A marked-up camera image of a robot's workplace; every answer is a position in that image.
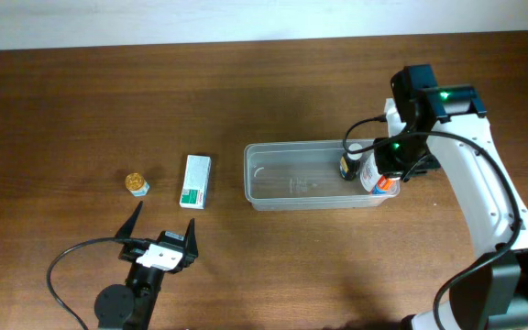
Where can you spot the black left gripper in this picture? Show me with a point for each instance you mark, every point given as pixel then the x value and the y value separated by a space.
pixel 190 249

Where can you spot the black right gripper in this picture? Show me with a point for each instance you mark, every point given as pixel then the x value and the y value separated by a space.
pixel 389 169

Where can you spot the white squeeze bottle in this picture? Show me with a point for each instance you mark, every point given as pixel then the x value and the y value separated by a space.
pixel 369 174

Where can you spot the dark bottle white cap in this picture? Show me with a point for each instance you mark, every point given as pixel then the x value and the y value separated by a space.
pixel 350 162

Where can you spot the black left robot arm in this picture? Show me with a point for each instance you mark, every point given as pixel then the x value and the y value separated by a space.
pixel 130 305

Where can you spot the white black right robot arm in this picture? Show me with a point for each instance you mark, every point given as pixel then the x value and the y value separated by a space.
pixel 436 127

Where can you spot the clear plastic container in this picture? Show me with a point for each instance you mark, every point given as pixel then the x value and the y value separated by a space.
pixel 303 175

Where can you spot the small gold lid jar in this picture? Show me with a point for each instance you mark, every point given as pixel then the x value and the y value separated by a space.
pixel 136 184

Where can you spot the white green Panadol box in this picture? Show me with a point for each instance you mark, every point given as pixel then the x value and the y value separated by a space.
pixel 195 182

